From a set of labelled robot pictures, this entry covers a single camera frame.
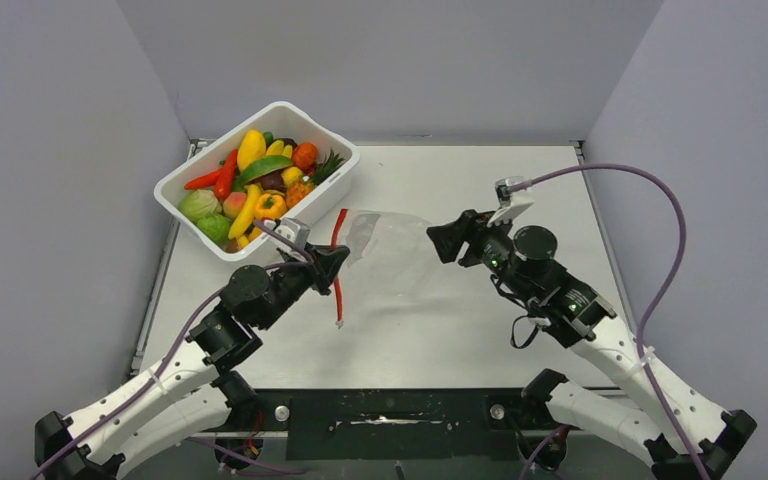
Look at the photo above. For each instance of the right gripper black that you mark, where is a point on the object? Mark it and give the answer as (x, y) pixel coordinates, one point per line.
(470, 227)

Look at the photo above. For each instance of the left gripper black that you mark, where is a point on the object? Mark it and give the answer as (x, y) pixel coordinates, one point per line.
(328, 260)

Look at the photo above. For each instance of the clear zip bag red zipper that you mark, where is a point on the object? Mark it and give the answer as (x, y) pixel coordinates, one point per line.
(391, 261)

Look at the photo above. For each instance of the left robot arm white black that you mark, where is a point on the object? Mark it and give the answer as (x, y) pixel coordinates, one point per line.
(194, 387)

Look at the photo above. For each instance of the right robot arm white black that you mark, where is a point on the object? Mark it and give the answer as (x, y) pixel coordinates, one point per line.
(672, 428)

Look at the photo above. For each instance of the yellow bell pepper toy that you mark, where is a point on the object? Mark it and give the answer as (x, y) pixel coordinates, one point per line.
(270, 206)

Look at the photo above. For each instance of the yellow lemon toy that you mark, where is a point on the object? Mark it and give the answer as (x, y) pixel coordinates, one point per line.
(291, 176)

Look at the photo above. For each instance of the yellow banana toy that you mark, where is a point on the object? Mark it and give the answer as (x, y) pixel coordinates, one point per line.
(245, 216)

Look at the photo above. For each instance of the pineapple toy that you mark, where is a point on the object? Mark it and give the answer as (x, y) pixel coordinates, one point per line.
(299, 189)

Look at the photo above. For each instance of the orange tomato toy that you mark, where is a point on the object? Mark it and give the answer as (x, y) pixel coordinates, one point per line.
(305, 156)

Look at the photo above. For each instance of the peach toy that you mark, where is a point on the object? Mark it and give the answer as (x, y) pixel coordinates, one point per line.
(233, 205)

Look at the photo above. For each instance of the green cabbage toy lower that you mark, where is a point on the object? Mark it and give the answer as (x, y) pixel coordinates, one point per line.
(215, 227)

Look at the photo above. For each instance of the green cabbage toy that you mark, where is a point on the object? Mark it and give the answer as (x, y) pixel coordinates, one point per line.
(199, 204)
(215, 227)

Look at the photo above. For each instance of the red chili pepper toy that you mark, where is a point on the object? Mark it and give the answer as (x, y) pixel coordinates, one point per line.
(223, 184)

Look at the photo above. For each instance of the yellow mango toy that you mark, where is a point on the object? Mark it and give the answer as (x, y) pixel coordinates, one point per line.
(252, 147)

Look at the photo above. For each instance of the green cabbage toy upper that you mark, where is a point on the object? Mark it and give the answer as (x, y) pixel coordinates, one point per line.
(199, 204)

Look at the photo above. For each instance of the orange carrot toy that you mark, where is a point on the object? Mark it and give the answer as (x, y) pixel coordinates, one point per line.
(205, 181)

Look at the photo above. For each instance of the white plastic bin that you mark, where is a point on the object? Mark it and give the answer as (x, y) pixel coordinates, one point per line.
(285, 120)

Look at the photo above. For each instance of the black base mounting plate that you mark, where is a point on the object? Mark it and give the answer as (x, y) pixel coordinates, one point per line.
(443, 430)

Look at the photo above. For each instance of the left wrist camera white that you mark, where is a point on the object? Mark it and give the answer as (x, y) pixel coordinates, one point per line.
(288, 235)

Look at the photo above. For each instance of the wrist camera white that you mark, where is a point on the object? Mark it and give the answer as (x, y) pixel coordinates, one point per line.
(288, 235)
(514, 197)

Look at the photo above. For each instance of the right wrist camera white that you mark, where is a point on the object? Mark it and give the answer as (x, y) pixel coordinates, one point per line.
(514, 197)

